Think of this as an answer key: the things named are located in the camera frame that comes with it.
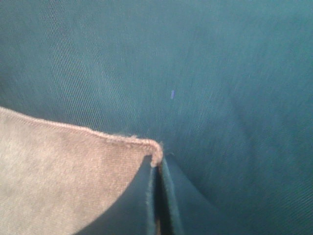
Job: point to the black table cloth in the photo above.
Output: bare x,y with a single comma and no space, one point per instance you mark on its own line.
225,85

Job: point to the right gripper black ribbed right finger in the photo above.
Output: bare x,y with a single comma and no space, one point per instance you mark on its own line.
190,213

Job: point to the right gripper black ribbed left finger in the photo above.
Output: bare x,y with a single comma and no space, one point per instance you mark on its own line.
135,211

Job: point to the brown microfibre towel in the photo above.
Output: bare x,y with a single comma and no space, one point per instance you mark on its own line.
57,178

